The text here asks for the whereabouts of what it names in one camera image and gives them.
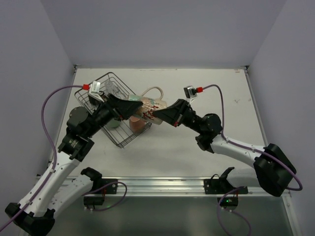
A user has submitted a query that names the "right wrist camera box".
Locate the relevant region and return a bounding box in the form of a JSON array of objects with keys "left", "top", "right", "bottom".
[{"left": 184, "top": 86, "right": 197, "bottom": 104}]

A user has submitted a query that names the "dark wire dish rack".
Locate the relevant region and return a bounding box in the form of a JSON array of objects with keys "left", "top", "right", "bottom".
[{"left": 74, "top": 71, "right": 153, "bottom": 149}]

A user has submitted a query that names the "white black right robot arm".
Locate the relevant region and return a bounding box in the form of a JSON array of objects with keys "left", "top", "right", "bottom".
[{"left": 153, "top": 99, "right": 296, "bottom": 197}]

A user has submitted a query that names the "large cream floral mug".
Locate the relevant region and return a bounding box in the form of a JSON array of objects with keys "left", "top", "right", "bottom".
[{"left": 127, "top": 86, "right": 167, "bottom": 125}]

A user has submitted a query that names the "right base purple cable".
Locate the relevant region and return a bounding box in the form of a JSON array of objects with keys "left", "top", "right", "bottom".
[{"left": 216, "top": 186, "right": 252, "bottom": 236}]

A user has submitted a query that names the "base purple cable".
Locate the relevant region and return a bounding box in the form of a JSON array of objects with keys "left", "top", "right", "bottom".
[
  {"left": 216, "top": 186, "right": 252, "bottom": 236},
  {"left": 83, "top": 180, "right": 128, "bottom": 212}
]

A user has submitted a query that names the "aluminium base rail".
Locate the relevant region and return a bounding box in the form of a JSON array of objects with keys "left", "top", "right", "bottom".
[{"left": 66, "top": 176, "right": 291, "bottom": 197}]

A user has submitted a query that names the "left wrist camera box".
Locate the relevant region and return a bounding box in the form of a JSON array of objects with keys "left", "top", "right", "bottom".
[{"left": 88, "top": 81, "right": 104, "bottom": 102}]

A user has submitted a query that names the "pink ceramic mug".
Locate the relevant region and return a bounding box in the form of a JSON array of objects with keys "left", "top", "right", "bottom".
[{"left": 129, "top": 116, "right": 146, "bottom": 133}]

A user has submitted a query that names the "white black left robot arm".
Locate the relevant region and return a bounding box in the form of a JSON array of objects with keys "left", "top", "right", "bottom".
[{"left": 5, "top": 94, "right": 143, "bottom": 236}]

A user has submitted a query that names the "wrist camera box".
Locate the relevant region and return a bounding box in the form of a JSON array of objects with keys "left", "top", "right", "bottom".
[
  {"left": 88, "top": 81, "right": 104, "bottom": 102},
  {"left": 184, "top": 86, "right": 197, "bottom": 104}
]

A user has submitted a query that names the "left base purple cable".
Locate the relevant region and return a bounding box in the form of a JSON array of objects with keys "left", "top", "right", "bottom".
[{"left": 83, "top": 180, "right": 128, "bottom": 212}]

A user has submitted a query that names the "clear faceted plastic glass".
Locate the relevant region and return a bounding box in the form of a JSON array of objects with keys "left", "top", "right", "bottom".
[{"left": 104, "top": 80, "right": 120, "bottom": 95}]

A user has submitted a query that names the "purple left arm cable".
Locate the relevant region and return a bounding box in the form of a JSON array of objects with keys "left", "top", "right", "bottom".
[{"left": 0, "top": 83, "right": 91, "bottom": 229}]

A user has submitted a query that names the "light green plastic cup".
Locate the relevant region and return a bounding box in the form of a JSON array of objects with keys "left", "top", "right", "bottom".
[{"left": 105, "top": 119, "right": 121, "bottom": 129}]

